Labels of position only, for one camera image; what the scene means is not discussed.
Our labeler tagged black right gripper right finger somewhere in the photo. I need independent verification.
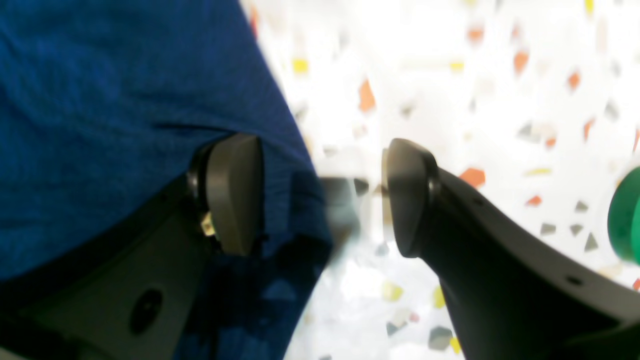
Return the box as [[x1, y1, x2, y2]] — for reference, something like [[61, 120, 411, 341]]
[[386, 138, 640, 360]]

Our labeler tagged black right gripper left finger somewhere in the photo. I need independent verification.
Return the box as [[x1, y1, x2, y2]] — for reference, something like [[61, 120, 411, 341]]
[[0, 133, 264, 360]]

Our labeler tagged navy blue t-shirt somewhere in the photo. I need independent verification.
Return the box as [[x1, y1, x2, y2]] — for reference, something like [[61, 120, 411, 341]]
[[0, 0, 332, 360]]

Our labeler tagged green tape roll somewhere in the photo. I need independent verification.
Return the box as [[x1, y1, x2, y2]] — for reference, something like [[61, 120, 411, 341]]
[[606, 167, 640, 265]]

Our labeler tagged terrazzo pattern table cloth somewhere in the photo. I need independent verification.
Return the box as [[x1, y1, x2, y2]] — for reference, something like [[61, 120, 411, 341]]
[[240, 0, 639, 360]]

